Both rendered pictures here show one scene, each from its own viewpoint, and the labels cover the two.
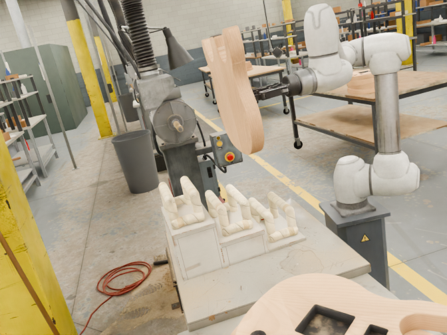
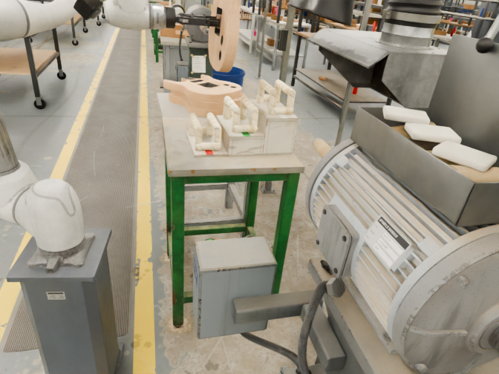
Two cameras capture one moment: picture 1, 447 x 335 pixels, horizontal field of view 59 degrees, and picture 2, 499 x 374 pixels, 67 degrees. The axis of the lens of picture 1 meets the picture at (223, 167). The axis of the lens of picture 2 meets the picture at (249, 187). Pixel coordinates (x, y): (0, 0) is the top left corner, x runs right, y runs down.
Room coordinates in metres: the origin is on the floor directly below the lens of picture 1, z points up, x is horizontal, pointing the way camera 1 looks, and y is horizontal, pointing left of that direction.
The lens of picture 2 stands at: (2.97, -0.09, 1.62)
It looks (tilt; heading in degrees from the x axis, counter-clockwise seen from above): 29 degrees down; 174
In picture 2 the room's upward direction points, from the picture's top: 6 degrees clockwise
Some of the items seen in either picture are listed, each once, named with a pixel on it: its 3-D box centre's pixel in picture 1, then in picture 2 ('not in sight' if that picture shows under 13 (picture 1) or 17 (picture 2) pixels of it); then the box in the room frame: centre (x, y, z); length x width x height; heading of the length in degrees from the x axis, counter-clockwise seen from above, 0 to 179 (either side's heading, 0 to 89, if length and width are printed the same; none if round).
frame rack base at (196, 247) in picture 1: (191, 235); (269, 125); (1.30, 0.16, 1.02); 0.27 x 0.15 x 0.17; 14
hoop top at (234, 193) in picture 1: (236, 195); (232, 105); (1.34, -0.03, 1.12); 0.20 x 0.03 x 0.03; 13
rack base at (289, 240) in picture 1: (272, 229); (205, 142); (1.37, -0.14, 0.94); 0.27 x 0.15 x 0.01; 14
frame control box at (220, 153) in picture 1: (220, 151); (249, 318); (2.42, 0.00, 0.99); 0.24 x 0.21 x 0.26; 10
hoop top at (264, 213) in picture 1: (259, 209); (214, 122); (1.36, -0.10, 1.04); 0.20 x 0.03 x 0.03; 13
